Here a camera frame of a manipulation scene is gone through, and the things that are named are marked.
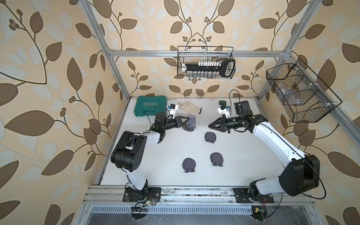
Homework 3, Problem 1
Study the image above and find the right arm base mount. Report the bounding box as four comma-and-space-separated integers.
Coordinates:
232, 187, 275, 203

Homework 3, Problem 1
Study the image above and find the plastic bag in basket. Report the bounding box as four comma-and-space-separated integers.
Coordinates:
278, 82, 303, 105

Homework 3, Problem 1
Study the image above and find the aluminium frame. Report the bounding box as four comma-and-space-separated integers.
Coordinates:
78, 0, 360, 136

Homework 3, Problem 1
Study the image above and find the black wire basket right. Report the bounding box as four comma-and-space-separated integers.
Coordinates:
266, 59, 342, 123

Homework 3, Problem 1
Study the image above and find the black wire basket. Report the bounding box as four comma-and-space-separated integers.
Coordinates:
266, 59, 342, 123
177, 46, 236, 80

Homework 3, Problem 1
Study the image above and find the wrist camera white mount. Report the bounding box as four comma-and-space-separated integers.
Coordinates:
217, 106, 231, 118
167, 104, 179, 118

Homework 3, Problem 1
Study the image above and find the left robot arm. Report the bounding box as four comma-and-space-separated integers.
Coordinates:
110, 112, 190, 202

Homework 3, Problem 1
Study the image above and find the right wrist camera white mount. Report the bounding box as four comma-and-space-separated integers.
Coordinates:
217, 106, 231, 118

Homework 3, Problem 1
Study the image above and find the black wire basket centre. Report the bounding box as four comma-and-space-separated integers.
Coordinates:
177, 46, 236, 80

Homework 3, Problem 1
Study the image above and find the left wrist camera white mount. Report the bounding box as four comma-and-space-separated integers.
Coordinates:
167, 104, 179, 118

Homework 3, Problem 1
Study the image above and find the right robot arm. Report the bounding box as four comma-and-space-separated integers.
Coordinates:
208, 101, 323, 203

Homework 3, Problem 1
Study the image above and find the aluminium front rail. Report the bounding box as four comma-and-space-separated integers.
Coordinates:
83, 185, 316, 206

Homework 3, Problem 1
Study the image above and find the socket set in basket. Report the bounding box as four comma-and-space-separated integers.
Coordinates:
180, 59, 236, 79

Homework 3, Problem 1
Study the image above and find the white work glove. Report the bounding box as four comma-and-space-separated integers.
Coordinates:
178, 101, 202, 114

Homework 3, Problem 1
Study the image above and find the green black hand tool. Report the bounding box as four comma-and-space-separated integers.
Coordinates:
219, 100, 227, 107

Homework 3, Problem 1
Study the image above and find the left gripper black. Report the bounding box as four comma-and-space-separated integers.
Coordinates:
161, 116, 189, 132

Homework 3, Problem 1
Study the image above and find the green plastic tool case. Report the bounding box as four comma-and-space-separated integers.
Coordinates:
134, 96, 167, 117

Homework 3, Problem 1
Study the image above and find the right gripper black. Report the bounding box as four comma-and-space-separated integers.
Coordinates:
208, 114, 242, 133

